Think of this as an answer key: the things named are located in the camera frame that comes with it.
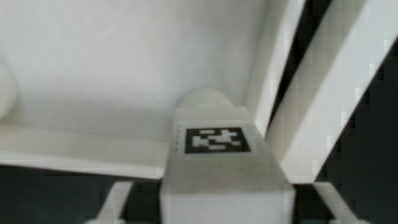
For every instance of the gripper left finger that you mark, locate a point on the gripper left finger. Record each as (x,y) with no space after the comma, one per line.
(130,205)

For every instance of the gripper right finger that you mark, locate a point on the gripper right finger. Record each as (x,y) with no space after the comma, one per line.
(320,206)

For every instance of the white square tabletop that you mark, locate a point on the white square tabletop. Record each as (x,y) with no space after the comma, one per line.
(101,60)

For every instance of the white U-shaped obstacle fence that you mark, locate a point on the white U-shaped obstacle fence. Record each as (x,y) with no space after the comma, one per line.
(348,48)

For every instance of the white table leg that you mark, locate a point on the white table leg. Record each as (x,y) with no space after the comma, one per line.
(224,186)

